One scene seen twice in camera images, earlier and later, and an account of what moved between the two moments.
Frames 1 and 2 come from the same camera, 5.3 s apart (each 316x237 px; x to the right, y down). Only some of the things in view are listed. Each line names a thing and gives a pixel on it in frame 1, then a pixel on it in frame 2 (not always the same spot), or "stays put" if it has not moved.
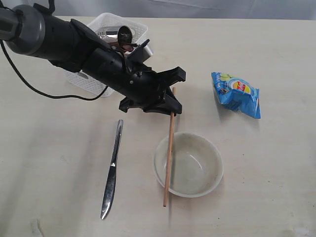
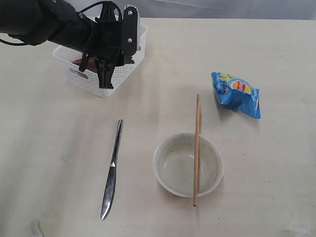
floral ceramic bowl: x=197 y=165 stays put
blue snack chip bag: x=237 y=94 stays put
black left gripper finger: x=169 y=77 → x=104 y=69
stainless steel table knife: x=110 y=184 stays put
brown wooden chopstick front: x=169 y=156 → x=196 y=151
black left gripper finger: x=171 y=105 → x=84 y=61
